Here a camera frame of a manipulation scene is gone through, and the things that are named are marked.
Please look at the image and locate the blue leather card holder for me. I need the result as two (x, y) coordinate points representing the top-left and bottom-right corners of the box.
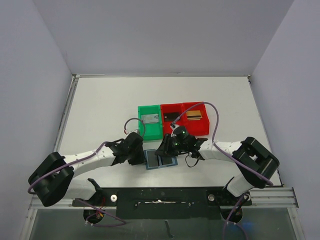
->
(144, 149), (178, 170)

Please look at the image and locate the dark grey card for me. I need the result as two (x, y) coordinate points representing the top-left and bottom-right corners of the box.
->
(147, 150), (159, 168)

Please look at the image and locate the red plastic bin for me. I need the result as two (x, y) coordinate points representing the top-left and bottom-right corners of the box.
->
(160, 103), (183, 137)
(182, 102), (210, 136)

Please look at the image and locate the silver VIP card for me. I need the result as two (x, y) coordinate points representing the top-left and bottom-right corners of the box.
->
(141, 113), (159, 124)

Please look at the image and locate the green plastic bin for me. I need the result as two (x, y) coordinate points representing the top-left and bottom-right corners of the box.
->
(137, 105), (163, 141)

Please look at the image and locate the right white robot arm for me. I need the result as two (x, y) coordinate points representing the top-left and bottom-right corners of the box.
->
(155, 126), (280, 198)

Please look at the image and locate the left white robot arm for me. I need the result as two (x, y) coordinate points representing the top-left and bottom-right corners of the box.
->
(27, 132), (146, 207)

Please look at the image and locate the gold card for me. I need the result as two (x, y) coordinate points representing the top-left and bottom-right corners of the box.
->
(186, 110), (202, 121)

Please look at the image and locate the black card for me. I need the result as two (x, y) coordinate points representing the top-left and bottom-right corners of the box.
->
(163, 112), (180, 122)

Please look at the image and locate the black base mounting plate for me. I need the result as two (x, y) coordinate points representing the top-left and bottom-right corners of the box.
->
(88, 187), (238, 220)

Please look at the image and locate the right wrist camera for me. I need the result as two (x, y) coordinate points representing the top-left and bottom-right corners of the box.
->
(171, 125), (189, 140)

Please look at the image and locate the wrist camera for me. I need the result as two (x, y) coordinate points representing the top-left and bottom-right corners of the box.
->
(171, 125), (189, 140)
(124, 129), (141, 135)

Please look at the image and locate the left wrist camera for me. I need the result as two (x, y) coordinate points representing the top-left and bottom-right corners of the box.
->
(124, 129), (141, 135)

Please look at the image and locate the aluminium frame rail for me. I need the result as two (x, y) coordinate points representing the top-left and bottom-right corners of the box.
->
(29, 186), (300, 210)

